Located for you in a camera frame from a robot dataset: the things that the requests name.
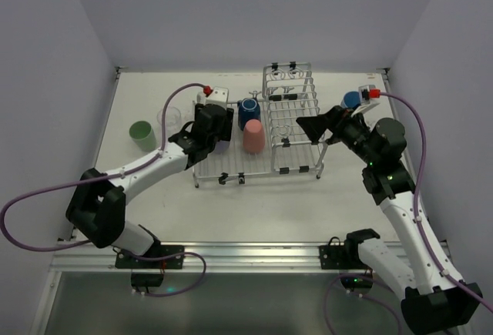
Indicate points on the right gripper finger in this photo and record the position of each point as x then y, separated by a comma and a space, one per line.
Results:
325, 120
315, 133

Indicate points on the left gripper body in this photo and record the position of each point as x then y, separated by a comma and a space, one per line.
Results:
226, 122

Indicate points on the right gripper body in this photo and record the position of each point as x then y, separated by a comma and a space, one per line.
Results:
335, 122

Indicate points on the lavender plastic cup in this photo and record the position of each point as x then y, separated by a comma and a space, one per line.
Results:
221, 147

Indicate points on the light blue plastic cup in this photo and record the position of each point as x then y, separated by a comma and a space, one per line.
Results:
351, 100

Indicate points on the clear plastic tumbler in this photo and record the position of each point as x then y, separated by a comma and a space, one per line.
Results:
173, 120

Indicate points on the green plastic cup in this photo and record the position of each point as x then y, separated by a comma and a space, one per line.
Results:
142, 134

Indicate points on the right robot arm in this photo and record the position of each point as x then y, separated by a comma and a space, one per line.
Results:
432, 293

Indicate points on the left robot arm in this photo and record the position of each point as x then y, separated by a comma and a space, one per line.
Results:
98, 206

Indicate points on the dark blue ceramic mug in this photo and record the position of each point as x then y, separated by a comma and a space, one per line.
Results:
248, 109

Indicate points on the pink plastic cup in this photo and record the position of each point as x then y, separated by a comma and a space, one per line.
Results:
253, 137

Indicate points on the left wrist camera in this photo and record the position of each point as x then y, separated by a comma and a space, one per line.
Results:
217, 95

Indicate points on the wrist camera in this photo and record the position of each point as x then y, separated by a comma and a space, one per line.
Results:
217, 95
368, 95

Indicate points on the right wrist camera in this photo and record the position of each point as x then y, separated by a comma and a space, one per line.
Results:
368, 95

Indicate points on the silver wire dish rack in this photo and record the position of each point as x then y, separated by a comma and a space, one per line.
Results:
266, 138

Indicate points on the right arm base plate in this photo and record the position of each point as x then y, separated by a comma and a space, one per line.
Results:
335, 257

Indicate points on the aluminium mounting rail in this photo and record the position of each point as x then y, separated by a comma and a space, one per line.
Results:
219, 257

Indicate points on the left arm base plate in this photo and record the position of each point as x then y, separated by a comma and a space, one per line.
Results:
158, 257

